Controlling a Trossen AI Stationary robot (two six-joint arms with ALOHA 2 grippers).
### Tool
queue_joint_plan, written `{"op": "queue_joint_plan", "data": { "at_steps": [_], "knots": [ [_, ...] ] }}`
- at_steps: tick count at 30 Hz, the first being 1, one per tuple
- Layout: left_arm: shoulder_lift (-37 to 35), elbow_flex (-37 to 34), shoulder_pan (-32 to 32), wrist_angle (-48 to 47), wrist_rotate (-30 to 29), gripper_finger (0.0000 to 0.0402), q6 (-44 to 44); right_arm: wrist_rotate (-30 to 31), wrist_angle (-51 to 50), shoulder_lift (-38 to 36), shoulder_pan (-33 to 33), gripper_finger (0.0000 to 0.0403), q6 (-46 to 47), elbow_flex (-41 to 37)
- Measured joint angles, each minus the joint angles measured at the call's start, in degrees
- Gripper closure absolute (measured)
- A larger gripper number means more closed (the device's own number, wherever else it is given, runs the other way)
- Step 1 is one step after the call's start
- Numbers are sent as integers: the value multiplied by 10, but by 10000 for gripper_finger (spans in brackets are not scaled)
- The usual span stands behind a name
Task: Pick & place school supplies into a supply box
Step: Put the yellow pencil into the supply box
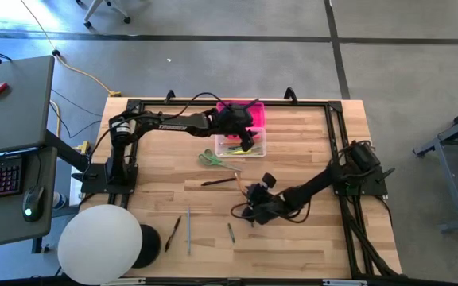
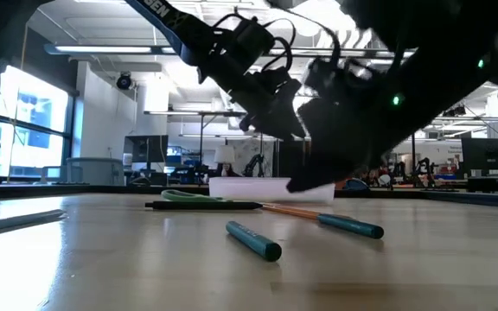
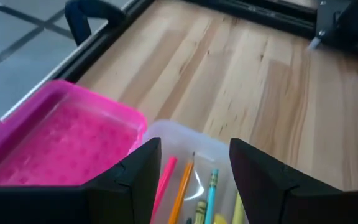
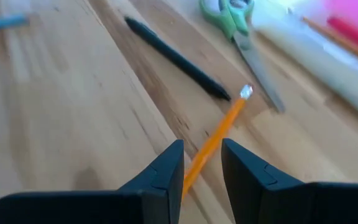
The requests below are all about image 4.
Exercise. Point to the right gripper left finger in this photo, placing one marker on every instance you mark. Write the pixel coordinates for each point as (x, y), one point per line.
(104, 208)

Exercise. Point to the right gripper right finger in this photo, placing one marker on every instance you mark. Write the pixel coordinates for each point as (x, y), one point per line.
(291, 205)

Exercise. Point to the orange pencil silver ferrule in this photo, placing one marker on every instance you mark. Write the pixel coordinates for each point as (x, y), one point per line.
(213, 143)

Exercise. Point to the clear box with pink lid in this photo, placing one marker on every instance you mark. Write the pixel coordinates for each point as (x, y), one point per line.
(322, 71)

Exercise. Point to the black pen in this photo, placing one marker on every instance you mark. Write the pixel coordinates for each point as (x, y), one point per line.
(172, 56)

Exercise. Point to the teal crayon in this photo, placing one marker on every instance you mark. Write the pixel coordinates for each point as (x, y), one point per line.
(2, 23)

